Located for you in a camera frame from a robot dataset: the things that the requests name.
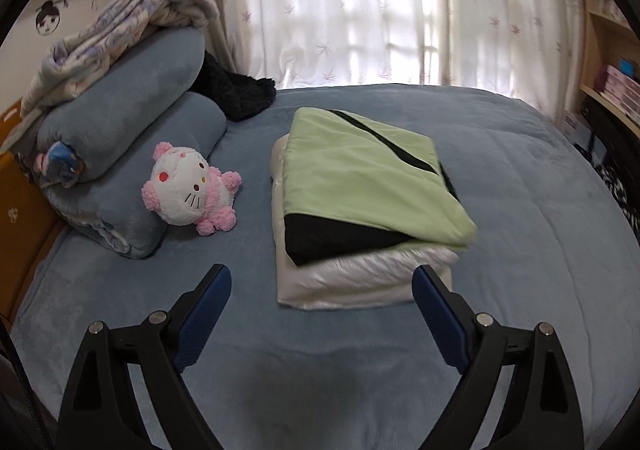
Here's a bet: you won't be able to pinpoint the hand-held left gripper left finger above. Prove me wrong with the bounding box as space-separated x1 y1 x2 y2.
56 263 233 450

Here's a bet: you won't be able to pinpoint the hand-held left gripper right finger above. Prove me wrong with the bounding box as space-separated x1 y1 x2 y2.
411 264 586 450

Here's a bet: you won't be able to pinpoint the white puffer jacket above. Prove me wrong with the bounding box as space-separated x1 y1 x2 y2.
270 135 461 312

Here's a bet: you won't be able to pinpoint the green and black hooded jacket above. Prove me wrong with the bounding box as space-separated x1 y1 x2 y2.
280 107 478 267

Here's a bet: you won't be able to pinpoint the black and patterned clothes pile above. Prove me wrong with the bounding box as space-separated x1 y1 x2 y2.
580 98 640 171

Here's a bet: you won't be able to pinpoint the pink and white plush cat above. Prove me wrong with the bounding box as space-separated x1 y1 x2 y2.
141 141 242 237

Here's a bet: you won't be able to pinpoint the cartoon printed cloth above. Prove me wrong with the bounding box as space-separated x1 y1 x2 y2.
32 140 83 188

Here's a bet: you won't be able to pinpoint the black and white patterned cloth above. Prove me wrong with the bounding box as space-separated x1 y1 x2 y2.
597 160 640 236

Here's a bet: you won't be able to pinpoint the black fuzzy cloth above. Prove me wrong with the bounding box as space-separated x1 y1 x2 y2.
190 50 277 122

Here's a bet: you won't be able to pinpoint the white cardboard box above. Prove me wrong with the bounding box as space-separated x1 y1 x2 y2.
562 110 593 143

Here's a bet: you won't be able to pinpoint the blue folded fleece blanket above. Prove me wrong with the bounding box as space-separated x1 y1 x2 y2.
36 26 228 261

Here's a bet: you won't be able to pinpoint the pink storage drawers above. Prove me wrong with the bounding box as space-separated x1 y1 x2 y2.
595 64 640 104

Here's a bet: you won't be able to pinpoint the pale floral blanket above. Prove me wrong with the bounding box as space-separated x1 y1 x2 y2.
0 0 221 156

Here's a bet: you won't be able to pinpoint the white leaf print curtain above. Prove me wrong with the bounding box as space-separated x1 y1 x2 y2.
120 0 601 116

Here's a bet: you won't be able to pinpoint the wooden bookshelf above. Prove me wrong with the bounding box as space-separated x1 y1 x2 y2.
560 0 640 151

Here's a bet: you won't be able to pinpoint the cartoon face wall sticker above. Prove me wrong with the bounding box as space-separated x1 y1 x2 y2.
34 0 71 36

